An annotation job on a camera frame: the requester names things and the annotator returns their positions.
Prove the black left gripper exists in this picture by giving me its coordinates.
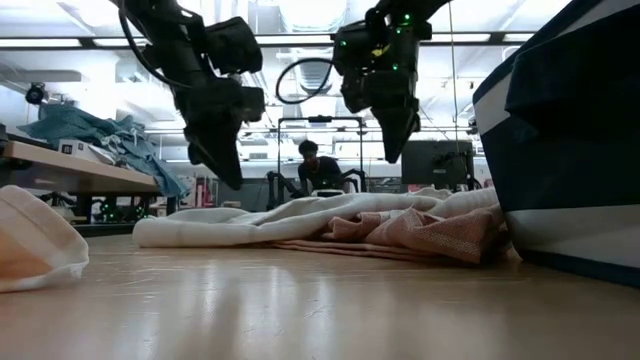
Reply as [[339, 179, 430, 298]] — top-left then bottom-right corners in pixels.
[[172, 74, 246, 191]]

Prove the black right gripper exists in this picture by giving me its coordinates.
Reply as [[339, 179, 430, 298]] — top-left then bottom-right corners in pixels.
[[332, 19, 434, 164]]

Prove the white plaid towel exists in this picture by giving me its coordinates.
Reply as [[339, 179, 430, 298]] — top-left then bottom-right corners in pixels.
[[132, 186, 501, 250]]

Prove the terracotta pink plaid towel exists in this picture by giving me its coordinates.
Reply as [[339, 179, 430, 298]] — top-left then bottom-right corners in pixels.
[[269, 203, 512, 266]]

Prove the yellow plaid towel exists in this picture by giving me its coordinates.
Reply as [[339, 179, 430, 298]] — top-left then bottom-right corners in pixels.
[[0, 184, 90, 294]]

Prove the black monitor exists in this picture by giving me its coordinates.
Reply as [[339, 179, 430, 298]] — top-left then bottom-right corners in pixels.
[[400, 139, 476, 194]]

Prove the person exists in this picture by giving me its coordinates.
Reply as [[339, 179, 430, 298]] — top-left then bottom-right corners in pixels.
[[297, 139, 347, 197]]

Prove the white cardboard box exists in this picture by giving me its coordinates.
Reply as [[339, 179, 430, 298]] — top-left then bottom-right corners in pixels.
[[58, 139, 117, 165]]

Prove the teal crumpled cloth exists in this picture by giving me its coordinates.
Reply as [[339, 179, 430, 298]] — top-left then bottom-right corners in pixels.
[[18, 104, 190, 200]]

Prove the navy blue fabric bin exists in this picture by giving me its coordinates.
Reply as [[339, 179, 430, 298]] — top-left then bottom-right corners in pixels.
[[471, 0, 640, 290]]

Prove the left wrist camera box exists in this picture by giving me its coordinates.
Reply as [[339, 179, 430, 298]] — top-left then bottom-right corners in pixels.
[[239, 85, 267, 124]]

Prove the black tubular stand frame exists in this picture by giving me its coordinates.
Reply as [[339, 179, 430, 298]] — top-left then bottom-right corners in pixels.
[[276, 114, 365, 211]]

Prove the black right camera cable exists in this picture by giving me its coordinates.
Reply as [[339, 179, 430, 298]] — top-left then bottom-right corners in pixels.
[[275, 57, 335, 105]]

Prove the black aluminium table frame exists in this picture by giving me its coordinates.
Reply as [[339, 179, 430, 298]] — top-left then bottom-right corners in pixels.
[[73, 222, 151, 238]]

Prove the wooden workbench grey steel frame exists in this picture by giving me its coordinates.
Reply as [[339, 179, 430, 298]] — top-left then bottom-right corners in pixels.
[[0, 139, 179, 226]]

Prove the black dome camera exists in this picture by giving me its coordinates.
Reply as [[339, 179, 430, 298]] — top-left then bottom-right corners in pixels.
[[24, 82, 47, 106]]

